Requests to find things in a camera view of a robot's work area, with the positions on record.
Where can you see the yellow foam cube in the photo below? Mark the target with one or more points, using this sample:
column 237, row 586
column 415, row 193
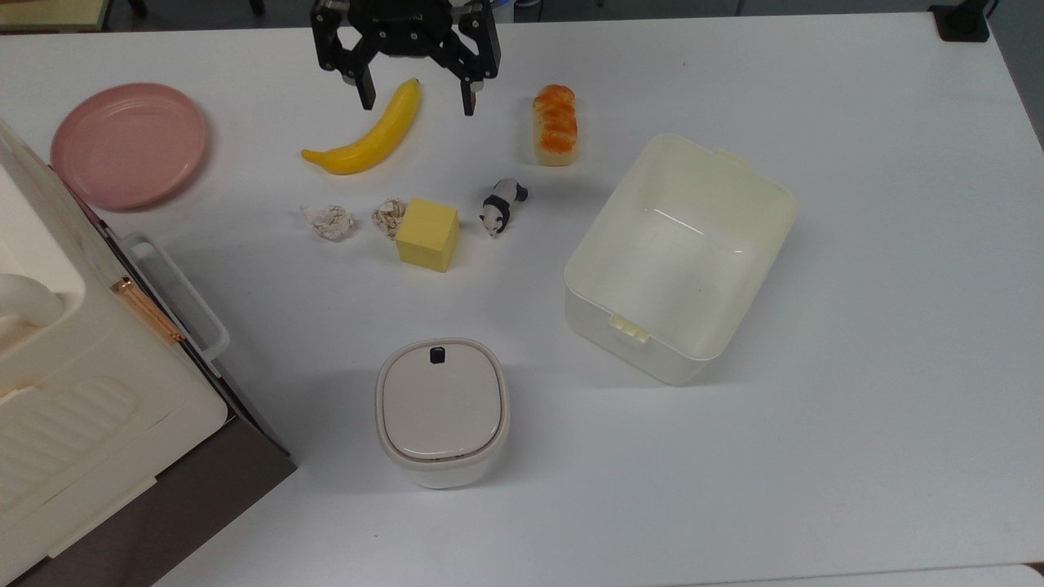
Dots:
column 428, row 236

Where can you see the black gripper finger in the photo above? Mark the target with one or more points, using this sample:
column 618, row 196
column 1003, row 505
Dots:
column 333, row 45
column 481, row 53

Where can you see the yellow toy banana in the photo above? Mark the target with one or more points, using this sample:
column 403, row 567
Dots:
column 375, row 143

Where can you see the small white trash bin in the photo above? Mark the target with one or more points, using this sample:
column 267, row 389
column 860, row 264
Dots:
column 440, row 474

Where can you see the orange glazed toy bread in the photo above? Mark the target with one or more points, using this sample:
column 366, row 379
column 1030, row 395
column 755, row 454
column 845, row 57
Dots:
column 555, row 122

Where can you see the black camera stand base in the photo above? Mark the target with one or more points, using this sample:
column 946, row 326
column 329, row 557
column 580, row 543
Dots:
column 961, row 23

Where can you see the cream translucent plastic box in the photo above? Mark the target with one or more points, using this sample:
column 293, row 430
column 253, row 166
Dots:
column 677, row 244

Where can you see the white crumpled paper ball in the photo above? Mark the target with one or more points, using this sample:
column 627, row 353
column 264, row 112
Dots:
column 330, row 222

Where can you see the yellow wooden desk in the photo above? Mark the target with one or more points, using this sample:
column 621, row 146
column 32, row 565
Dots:
column 49, row 12

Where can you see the pink round plate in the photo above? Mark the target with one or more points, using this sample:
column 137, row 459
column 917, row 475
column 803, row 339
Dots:
column 129, row 145

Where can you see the beige trash bin lid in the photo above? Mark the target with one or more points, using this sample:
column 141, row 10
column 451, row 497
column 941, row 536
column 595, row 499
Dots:
column 440, row 399

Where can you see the tan crumpled paper ball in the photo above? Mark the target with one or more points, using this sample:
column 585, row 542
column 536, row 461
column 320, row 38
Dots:
column 388, row 217

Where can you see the small toy panda figure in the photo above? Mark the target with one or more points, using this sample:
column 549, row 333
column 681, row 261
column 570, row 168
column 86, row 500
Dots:
column 499, row 208

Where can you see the copper metal cabinet latch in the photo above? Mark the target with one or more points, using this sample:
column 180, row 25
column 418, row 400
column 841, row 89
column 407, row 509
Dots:
column 147, row 310

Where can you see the cream plastic cabinet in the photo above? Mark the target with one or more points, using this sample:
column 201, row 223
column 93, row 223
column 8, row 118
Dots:
column 81, row 391

